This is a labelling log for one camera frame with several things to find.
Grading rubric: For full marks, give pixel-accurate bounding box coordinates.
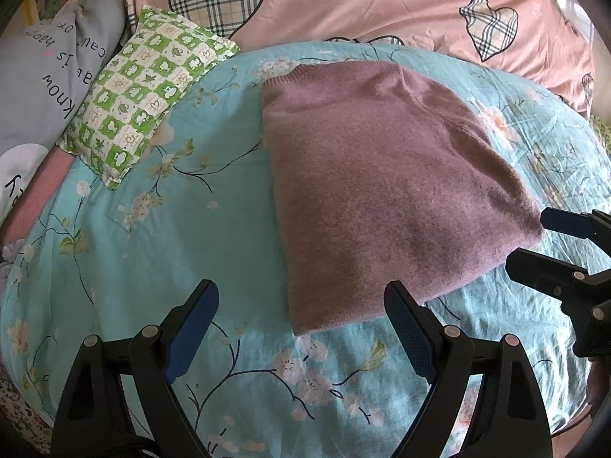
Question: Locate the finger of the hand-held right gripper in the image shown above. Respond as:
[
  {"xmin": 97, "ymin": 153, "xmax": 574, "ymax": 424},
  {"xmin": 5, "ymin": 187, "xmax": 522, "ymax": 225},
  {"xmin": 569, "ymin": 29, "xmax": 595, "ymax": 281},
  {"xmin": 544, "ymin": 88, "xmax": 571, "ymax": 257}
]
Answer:
[
  {"xmin": 541, "ymin": 207, "xmax": 611, "ymax": 244},
  {"xmin": 505, "ymin": 247, "xmax": 611, "ymax": 358}
]

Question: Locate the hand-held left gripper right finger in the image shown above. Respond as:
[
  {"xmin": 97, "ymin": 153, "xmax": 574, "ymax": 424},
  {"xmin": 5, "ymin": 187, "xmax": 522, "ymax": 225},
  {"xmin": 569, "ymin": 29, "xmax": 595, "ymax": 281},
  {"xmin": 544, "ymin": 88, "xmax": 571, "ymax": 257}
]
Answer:
[{"xmin": 384, "ymin": 281, "xmax": 554, "ymax": 458}]

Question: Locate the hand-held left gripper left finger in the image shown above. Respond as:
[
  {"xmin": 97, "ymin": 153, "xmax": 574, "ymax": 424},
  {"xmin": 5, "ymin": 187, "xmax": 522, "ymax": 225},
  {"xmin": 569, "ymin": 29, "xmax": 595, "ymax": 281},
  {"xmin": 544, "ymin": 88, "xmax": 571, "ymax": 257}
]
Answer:
[{"xmin": 52, "ymin": 279, "xmax": 220, "ymax": 458}]

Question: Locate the pink knitted sweater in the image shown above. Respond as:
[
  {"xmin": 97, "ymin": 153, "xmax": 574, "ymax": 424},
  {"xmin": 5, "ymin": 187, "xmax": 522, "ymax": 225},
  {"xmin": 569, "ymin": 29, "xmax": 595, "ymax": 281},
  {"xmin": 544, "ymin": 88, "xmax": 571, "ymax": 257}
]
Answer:
[{"xmin": 260, "ymin": 61, "xmax": 545, "ymax": 337}]

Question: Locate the teal floral bed sheet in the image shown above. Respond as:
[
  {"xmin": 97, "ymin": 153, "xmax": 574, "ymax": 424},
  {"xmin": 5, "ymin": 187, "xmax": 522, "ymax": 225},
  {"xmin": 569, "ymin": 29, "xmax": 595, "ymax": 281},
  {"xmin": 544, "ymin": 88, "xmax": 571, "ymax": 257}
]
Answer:
[{"xmin": 0, "ymin": 40, "xmax": 611, "ymax": 458}]

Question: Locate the green patterned cloth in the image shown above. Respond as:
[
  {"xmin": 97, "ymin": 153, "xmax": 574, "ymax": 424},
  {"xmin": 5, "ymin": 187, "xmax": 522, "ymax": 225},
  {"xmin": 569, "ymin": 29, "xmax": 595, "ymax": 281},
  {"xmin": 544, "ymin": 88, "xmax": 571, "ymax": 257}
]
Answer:
[{"xmin": 589, "ymin": 114, "xmax": 611, "ymax": 156}]

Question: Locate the small-flowered cloth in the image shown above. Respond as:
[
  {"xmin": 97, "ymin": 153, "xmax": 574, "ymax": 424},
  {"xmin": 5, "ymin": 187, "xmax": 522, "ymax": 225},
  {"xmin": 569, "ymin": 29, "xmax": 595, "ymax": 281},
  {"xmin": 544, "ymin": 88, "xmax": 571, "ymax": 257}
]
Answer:
[{"xmin": 0, "ymin": 372, "xmax": 53, "ymax": 454}]

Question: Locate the plain pink cloth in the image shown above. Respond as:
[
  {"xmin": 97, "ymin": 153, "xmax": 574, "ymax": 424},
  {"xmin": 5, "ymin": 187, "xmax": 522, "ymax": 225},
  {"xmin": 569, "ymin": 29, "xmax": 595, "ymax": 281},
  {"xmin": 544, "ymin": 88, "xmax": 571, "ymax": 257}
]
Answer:
[{"xmin": 0, "ymin": 145, "xmax": 74, "ymax": 249}]

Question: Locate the green checked pillow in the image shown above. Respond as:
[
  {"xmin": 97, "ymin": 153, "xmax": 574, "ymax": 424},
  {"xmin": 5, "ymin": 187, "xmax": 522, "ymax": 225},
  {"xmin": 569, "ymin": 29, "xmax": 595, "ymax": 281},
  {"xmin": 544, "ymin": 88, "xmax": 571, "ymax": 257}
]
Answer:
[{"xmin": 57, "ymin": 5, "xmax": 242, "ymax": 190}]

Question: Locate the grey printed pillow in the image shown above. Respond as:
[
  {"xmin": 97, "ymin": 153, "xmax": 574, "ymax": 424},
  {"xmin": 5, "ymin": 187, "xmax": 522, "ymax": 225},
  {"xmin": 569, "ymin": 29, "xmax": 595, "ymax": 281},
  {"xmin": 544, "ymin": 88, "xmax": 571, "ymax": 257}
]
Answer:
[{"xmin": 0, "ymin": 0, "xmax": 127, "ymax": 223}]

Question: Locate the pink duvet with plaid hearts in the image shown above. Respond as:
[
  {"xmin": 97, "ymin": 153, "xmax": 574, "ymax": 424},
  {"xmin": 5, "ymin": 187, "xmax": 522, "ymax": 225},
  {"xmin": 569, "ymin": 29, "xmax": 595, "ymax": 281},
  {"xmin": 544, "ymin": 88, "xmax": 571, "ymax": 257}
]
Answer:
[{"xmin": 124, "ymin": 0, "xmax": 597, "ymax": 115}]

